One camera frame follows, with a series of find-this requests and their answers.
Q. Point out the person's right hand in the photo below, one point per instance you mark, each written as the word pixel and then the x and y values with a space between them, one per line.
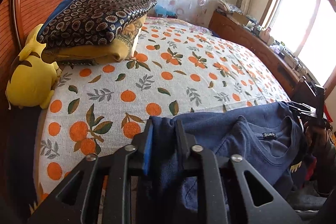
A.
pixel 319 142

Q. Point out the patterned navy pillow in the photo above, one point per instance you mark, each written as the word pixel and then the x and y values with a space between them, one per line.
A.
pixel 90 22

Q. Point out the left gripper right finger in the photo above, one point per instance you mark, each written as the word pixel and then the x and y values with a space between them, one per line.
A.
pixel 184 142

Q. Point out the navy printed t-shirt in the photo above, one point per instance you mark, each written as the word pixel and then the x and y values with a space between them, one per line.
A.
pixel 268 136

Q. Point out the blue toy on bed end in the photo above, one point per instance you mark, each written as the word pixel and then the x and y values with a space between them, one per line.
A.
pixel 161 12

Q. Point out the orange-print bed sheet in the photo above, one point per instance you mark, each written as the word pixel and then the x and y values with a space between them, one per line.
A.
pixel 176 68

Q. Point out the folded cloth stack on cabinet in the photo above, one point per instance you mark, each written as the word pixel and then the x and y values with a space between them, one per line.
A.
pixel 227 7

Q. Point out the wooden slatted wardrobe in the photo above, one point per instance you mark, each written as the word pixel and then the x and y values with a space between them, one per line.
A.
pixel 31 6

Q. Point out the yellow folded blanket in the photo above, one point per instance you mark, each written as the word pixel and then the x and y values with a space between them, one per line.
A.
pixel 121 48

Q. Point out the cardboard box on cabinet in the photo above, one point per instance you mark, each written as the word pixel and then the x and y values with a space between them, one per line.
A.
pixel 239 18

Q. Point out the pink bottle on cabinet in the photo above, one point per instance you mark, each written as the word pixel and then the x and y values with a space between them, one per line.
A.
pixel 265 34

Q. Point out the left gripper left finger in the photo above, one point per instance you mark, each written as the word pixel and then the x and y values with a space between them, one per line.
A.
pixel 143 143

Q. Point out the wooden side cabinet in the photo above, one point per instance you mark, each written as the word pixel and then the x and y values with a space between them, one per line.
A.
pixel 228 30

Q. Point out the yellow plush toy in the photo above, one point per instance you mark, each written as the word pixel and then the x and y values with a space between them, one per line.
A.
pixel 31 79

